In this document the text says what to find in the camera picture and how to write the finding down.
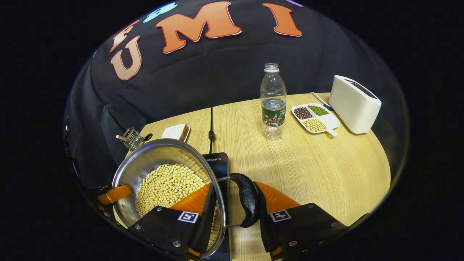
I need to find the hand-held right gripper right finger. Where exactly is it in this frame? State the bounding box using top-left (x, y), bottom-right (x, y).
top-left (253, 181), bottom-right (349, 261)

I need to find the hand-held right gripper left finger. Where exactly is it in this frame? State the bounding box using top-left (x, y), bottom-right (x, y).
top-left (128, 183), bottom-right (218, 261)

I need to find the stainless steel pot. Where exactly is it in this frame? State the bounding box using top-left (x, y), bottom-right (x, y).
top-left (112, 138), bottom-right (261, 259)

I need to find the black induction cooktop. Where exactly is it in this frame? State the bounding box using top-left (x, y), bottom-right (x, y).
top-left (201, 152), bottom-right (231, 261)

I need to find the pile of soybeans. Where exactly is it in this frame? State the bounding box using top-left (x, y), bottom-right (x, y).
top-left (135, 163), bottom-right (218, 250)

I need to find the sandwich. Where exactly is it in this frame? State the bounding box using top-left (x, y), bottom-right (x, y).
top-left (161, 124), bottom-right (187, 141)

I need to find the small heap of soybeans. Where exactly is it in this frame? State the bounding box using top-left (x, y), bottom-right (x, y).
top-left (303, 118), bottom-right (327, 132)

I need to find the white divided tray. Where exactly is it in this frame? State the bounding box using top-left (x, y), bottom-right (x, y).
top-left (291, 103), bottom-right (341, 137)

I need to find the heap of red beans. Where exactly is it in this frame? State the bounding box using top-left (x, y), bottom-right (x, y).
top-left (294, 107), bottom-right (313, 120)

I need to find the clear plastic water bottle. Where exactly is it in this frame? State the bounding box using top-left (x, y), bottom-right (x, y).
top-left (260, 63), bottom-right (287, 141)

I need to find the white toaster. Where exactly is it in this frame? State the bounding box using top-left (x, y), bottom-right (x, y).
top-left (328, 75), bottom-right (382, 134)

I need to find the small wire basket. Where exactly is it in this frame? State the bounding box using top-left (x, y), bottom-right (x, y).
top-left (116, 127), bottom-right (146, 152)

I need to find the black power cable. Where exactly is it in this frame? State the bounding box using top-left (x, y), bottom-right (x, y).
top-left (208, 107), bottom-right (215, 154)

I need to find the white toaster cable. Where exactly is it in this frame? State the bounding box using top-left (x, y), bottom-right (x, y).
top-left (310, 91), bottom-right (332, 109)

